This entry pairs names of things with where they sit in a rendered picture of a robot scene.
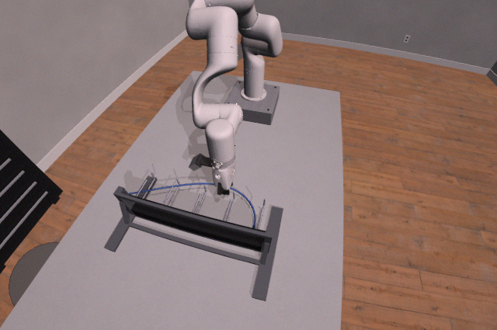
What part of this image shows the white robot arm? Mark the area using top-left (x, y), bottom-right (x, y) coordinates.
top-left (186, 0), bottom-right (283, 171)

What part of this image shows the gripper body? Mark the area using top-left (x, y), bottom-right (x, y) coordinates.
top-left (213, 158), bottom-right (237, 190)

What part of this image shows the dark grey rack with patch panel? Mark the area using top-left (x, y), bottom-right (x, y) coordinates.
top-left (104, 173), bottom-right (283, 301)

